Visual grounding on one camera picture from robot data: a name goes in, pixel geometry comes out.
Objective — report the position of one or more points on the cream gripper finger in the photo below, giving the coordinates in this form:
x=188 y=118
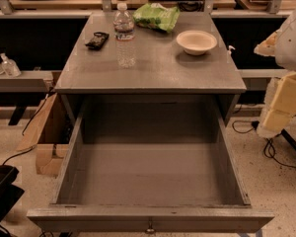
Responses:
x=271 y=123
x=285 y=96

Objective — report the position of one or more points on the clear plastic water bottle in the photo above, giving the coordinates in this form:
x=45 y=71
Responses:
x=124 y=35

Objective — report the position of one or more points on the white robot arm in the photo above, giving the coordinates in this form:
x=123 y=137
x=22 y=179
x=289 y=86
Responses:
x=281 y=44

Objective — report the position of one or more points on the small white pump bottle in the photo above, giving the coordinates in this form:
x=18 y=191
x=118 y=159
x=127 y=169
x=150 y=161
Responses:
x=230 y=50

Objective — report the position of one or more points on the open grey top drawer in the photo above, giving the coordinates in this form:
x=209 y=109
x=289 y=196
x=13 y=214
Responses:
x=168 y=160

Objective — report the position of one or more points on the metal drawer knob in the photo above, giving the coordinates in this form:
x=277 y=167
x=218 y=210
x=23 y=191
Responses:
x=150 y=229

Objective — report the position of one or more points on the clear sanitizer bottle right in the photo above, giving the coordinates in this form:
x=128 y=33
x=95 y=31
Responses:
x=9 y=66

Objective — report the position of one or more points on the grey wooden cabinet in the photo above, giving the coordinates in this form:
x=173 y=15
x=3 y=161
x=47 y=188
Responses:
x=161 y=65

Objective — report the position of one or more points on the white paper bowl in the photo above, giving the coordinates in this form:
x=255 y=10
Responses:
x=196 y=42

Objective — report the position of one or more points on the green chip bag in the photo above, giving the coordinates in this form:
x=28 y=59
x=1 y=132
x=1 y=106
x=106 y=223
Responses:
x=156 y=17

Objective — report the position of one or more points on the black snack bar wrapper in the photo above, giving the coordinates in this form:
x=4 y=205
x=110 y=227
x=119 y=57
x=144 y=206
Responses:
x=97 y=41

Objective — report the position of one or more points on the cardboard box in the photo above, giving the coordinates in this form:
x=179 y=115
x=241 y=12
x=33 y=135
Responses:
x=46 y=135

